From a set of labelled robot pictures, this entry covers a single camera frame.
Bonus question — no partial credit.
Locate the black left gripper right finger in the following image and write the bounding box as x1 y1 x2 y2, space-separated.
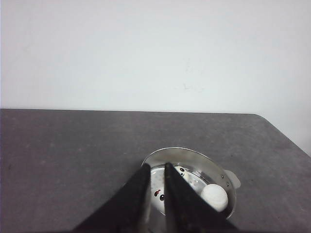
164 163 239 233

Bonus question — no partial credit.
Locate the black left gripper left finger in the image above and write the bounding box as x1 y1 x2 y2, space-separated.
72 164 151 233

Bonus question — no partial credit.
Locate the panda bun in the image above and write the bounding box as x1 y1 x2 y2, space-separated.
200 184 228 212
174 166 193 183
151 187 165 214

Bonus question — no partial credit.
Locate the stainless steel steamer pot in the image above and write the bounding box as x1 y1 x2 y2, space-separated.
141 147 241 218

